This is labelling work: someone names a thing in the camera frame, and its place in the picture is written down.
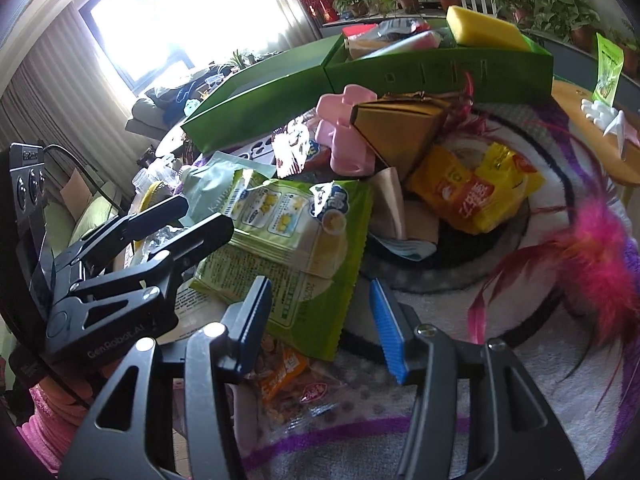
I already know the pink feather toy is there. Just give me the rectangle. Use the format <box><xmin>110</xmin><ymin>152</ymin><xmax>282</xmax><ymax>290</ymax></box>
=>
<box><xmin>467</xmin><ymin>75</ymin><xmax>638</xmax><ymax>403</ymax></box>

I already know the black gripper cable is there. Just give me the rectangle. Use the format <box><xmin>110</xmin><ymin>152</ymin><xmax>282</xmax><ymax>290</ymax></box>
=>
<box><xmin>42</xmin><ymin>144</ymin><xmax>128</xmax><ymax>213</ymax></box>

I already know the plant in glass vase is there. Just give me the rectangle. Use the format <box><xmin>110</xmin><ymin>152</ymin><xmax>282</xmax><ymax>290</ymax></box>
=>
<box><xmin>227</xmin><ymin>49</ymin><xmax>258</xmax><ymax>71</ymax></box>

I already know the white plastic toy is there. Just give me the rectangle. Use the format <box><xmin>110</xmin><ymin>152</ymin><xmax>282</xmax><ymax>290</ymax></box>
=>
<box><xmin>580</xmin><ymin>100</ymin><xmax>640</xmax><ymax>158</ymax></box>

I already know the green cardboard box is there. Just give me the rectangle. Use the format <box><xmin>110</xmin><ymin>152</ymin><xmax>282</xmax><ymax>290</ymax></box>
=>
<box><xmin>324</xmin><ymin>15</ymin><xmax>555</xmax><ymax>106</ymax></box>

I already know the yellow round brush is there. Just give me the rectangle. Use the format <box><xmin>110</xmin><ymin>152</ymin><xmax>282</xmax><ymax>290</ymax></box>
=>
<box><xmin>136</xmin><ymin>181</ymin><xmax>168</xmax><ymax>213</ymax></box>

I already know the small cartoon snack packet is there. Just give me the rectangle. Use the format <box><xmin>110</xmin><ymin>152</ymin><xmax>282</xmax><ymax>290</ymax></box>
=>
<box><xmin>274</xmin><ymin>119</ymin><xmax>332</xmax><ymax>179</ymax></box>

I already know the pale green sachet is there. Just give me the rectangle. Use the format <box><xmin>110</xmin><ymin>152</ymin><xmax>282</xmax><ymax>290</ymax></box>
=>
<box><xmin>181</xmin><ymin>151</ymin><xmax>246</xmax><ymax>227</ymax></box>

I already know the yellow snack packet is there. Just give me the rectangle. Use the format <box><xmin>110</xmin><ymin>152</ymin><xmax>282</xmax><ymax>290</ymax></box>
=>
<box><xmin>406</xmin><ymin>141</ymin><xmax>547</xmax><ymax>235</ymax></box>

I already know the white picket fence planter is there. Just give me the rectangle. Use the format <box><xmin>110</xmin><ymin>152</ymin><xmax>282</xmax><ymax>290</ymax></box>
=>
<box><xmin>461</xmin><ymin>0</ymin><xmax>498</xmax><ymax>17</ymax></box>

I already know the beige paper pouch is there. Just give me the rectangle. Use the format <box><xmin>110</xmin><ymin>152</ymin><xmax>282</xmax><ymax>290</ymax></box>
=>
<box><xmin>369</xmin><ymin>166</ymin><xmax>442</xmax><ymax>247</ymax></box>

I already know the round wooden side table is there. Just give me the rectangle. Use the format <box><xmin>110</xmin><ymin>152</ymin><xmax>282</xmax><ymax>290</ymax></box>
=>
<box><xmin>551</xmin><ymin>79</ymin><xmax>640</xmax><ymax>192</ymax></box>

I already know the orange snack packet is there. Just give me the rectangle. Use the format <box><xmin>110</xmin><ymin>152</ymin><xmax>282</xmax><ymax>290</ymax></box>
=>
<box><xmin>256</xmin><ymin>332</ymin><xmax>348</xmax><ymax>428</ymax></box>

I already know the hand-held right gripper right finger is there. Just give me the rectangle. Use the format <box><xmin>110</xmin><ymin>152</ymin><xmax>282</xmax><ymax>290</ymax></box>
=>
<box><xmin>369</xmin><ymin>278</ymin><xmax>586</xmax><ymax>480</ymax></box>

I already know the person's left forearm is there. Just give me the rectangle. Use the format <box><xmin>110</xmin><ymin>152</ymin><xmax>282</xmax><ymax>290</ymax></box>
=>
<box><xmin>14</xmin><ymin>365</ymin><xmax>103</xmax><ymax>480</ymax></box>

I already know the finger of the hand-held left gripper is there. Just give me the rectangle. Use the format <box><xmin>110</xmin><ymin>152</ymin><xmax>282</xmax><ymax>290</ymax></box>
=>
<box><xmin>52</xmin><ymin>194</ymin><xmax>190</xmax><ymax>272</ymax></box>
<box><xmin>71</xmin><ymin>212</ymin><xmax>235</xmax><ymax>312</ymax></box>

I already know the small green standing packet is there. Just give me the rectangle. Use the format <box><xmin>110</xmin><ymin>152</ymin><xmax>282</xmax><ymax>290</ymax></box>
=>
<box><xmin>591</xmin><ymin>33</ymin><xmax>627</xmax><ymax>107</ymax></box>

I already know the grey sofa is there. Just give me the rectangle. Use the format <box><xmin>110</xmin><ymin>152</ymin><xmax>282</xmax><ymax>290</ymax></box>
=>
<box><xmin>124</xmin><ymin>87</ymin><xmax>201</xmax><ymax>137</ymax></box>

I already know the bright window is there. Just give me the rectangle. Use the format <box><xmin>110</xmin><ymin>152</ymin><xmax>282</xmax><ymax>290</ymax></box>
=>
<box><xmin>79</xmin><ymin>0</ymin><xmax>303</xmax><ymax>97</ymax></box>

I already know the green cushion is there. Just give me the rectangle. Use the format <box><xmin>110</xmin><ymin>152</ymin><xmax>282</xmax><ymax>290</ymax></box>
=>
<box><xmin>44</xmin><ymin>194</ymin><xmax>127</xmax><ymax>248</ymax></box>

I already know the purple and grey fluffy mat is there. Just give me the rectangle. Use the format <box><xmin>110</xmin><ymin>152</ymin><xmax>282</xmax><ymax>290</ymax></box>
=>
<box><xmin>190</xmin><ymin>100</ymin><xmax>640</xmax><ymax>480</ymax></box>

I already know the red flower decoration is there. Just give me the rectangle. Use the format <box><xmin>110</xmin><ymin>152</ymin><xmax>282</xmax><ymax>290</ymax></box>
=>
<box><xmin>307</xmin><ymin>0</ymin><xmax>338</xmax><ymax>23</ymax></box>

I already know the green snack packet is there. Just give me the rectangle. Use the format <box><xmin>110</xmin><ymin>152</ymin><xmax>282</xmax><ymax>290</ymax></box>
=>
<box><xmin>191</xmin><ymin>169</ymin><xmax>375</xmax><ymax>362</ymax></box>

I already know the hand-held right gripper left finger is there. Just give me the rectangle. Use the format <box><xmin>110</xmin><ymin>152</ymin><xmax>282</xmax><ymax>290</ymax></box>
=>
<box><xmin>57</xmin><ymin>276</ymin><xmax>273</xmax><ymax>480</ymax></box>

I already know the yellow sponge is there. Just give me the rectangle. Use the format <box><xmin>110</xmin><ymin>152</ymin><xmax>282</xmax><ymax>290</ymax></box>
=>
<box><xmin>446</xmin><ymin>6</ymin><xmax>532</xmax><ymax>52</ymax></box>

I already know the pink plastic holder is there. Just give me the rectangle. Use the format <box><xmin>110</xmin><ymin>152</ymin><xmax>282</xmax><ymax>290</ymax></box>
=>
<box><xmin>314</xmin><ymin>85</ymin><xmax>379</xmax><ymax>177</ymax></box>

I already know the blue face mask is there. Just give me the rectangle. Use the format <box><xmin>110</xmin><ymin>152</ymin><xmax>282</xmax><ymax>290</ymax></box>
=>
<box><xmin>369</xmin><ymin>234</ymin><xmax>437</xmax><ymax>263</ymax></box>

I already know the golden triangular paper box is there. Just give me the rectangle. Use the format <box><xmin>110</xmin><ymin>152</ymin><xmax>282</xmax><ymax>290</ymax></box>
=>
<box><xmin>350</xmin><ymin>94</ymin><xmax>453</xmax><ymax>182</ymax></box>

